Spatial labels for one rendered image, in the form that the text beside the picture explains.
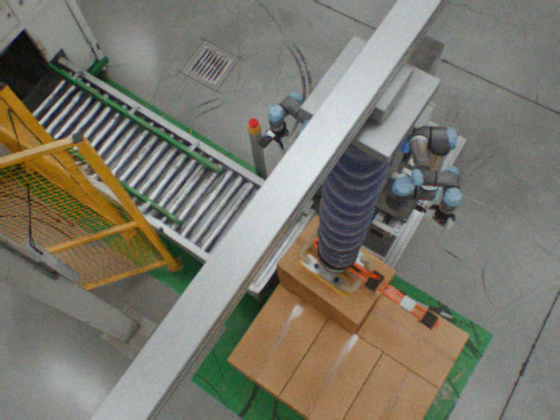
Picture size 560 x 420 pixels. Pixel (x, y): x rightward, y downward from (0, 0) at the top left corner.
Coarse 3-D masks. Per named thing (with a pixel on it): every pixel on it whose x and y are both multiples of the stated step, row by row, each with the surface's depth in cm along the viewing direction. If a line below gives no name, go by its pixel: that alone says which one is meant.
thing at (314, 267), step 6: (312, 258) 341; (318, 258) 341; (300, 264) 341; (306, 264) 340; (312, 264) 340; (318, 264) 339; (306, 270) 340; (312, 270) 339; (318, 270) 338; (318, 276) 338; (336, 276) 337; (342, 276) 337; (324, 282) 337; (330, 282) 336; (336, 282) 335; (348, 282) 335; (336, 288) 335; (342, 294) 334; (348, 294) 334
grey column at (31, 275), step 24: (0, 240) 234; (0, 264) 246; (24, 264) 261; (24, 288) 272; (48, 288) 291; (72, 288) 313; (72, 312) 328; (96, 312) 356; (120, 312) 391; (120, 336) 414; (144, 336) 436
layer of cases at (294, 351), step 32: (288, 288) 390; (256, 320) 383; (288, 320) 382; (320, 320) 381; (384, 320) 380; (416, 320) 379; (256, 352) 376; (288, 352) 375; (320, 352) 374; (352, 352) 374; (384, 352) 373; (416, 352) 372; (448, 352) 371; (288, 384) 369; (320, 384) 368; (352, 384) 367; (384, 384) 366; (416, 384) 365; (320, 416) 361; (352, 416) 360; (384, 416) 360; (416, 416) 359
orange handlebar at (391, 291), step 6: (318, 240) 333; (354, 264) 327; (354, 270) 326; (366, 270) 325; (360, 276) 324; (384, 282) 323; (390, 288) 321; (384, 294) 322; (390, 294) 320; (402, 294) 320; (396, 300) 319; (414, 306) 318; (420, 306) 317; (414, 312) 316; (438, 324) 314
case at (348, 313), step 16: (304, 240) 359; (288, 256) 356; (288, 272) 352; (304, 272) 352; (384, 272) 350; (304, 288) 358; (320, 288) 348; (384, 288) 347; (320, 304) 365; (336, 304) 344; (352, 304) 344; (368, 304) 344; (336, 320) 372; (352, 320) 341
